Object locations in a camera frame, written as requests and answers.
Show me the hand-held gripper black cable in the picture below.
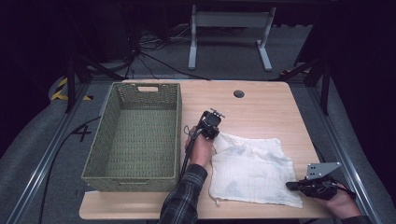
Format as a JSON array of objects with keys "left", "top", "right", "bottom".
[
  {"left": 179, "top": 124, "right": 204, "bottom": 181},
  {"left": 334, "top": 181, "right": 358, "bottom": 200}
]

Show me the white metal desk frame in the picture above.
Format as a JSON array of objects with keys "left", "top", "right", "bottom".
[{"left": 187, "top": 4, "right": 277, "bottom": 73}]

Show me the green woven basket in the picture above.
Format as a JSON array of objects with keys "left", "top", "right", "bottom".
[{"left": 81, "top": 81, "right": 183, "bottom": 193}]

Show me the long black floor cable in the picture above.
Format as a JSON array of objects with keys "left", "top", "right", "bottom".
[{"left": 36, "top": 115, "right": 103, "bottom": 224}]

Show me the person's left hand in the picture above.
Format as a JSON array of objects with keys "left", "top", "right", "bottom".
[{"left": 184, "top": 126, "right": 217, "bottom": 169}]

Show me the left hand-held gripper black cable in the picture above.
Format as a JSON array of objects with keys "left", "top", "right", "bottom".
[{"left": 179, "top": 124, "right": 204, "bottom": 181}]

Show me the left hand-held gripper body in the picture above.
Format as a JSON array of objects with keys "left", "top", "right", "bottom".
[{"left": 195, "top": 107, "right": 226, "bottom": 140}]

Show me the person's right hand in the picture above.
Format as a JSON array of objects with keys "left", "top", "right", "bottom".
[{"left": 324, "top": 189, "right": 364, "bottom": 220}]

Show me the right hand-held gripper black cable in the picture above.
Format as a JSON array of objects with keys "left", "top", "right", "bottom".
[{"left": 334, "top": 181, "right": 358, "bottom": 200}]

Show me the black metal stand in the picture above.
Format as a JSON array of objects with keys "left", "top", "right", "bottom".
[
  {"left": 64, "top": 52, "right": 125, "bottom": 115},
  {"left": 270, "top": 55, "right": 332, "bottom": 117}
]

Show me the tangle of floor cables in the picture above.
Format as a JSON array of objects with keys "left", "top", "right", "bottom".
[{"left": 124, "top": 22, "right": 213, "bottom": 82}]

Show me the white cloth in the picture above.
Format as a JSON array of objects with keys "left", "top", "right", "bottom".
[{"left": 207, "top": 132, "right": 304, "bottom": 209}]

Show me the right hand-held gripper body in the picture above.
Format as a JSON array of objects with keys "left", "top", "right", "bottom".
[{"left": 299, "top": 161, "right": 343, "bottom": 201}]

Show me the metal floor rail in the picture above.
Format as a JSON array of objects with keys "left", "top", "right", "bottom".
[
  {"left": 6, "top": 82, "right": 92, "bottom": 224},
  {"left": 306, "top": 86, "right": 375, "bottom": 218}
]

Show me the yellow black hazard tape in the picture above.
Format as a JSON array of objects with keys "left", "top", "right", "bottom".
[{"left": 50, "top": 77, "right": 94, "bottom": 102}]

